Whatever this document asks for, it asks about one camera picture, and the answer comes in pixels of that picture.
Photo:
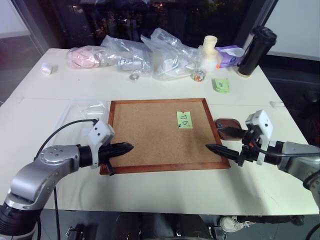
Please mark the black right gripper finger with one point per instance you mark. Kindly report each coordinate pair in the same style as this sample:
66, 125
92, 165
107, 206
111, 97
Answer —
232, 132
225, 152

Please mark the small white roll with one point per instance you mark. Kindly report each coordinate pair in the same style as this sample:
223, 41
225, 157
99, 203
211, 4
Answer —
46, 68

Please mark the green sticky note pad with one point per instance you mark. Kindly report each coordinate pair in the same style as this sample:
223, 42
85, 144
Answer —
221, 85

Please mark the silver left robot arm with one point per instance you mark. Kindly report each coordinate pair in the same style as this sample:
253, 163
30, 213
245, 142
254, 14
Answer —
47, 165

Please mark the white bottle with cream cap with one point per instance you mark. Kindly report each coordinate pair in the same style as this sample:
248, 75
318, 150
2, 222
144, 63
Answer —
209, 55

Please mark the crumpled clear plastic bag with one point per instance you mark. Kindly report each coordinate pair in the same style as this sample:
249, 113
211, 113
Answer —
125, 56

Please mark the plastic bag with pink contents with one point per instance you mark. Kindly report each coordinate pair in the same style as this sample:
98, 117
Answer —
83, 57

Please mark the flat clear plastic bag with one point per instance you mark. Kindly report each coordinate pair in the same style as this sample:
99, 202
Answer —
85, 110

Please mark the wooden framed cork board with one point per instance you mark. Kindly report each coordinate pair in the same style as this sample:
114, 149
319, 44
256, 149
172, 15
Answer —
150, 135

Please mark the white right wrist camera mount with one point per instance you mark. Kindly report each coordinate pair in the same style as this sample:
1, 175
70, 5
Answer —
263, 123

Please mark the black cylindrical flask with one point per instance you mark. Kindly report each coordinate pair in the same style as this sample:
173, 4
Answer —
257, 50

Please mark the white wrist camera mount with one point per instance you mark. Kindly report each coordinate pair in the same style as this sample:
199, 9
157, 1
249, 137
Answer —
100, 132
263, 123

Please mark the purple tissue pack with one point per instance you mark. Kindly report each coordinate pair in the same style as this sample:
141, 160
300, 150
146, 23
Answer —
228, 57

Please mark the green sticky note with drawings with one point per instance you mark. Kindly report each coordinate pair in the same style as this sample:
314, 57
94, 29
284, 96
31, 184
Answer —
185, 120

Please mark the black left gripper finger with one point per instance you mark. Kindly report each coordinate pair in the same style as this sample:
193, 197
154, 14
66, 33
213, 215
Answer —
121, 146
121, 153

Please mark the small brown wooden dish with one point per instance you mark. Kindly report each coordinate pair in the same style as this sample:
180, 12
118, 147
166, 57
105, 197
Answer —
228, 123

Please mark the grey window frame post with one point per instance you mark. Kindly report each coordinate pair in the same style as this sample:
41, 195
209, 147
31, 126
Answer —
255, 17
42, 25

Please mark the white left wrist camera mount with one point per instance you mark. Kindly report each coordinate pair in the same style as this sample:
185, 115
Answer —
100, 132

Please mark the small jar of pushpins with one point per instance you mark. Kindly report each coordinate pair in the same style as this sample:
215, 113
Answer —
199, 75

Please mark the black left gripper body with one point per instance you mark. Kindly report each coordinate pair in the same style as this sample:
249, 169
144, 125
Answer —
105, 153

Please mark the small clear tape roll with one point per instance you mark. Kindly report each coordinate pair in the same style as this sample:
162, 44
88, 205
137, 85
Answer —
134, 77

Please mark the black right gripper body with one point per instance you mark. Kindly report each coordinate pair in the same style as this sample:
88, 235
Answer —
250, 150

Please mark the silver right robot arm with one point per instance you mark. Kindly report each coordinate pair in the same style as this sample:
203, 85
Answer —
295, 156

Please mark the white sneaker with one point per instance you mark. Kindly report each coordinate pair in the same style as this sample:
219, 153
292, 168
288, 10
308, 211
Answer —
232, 223

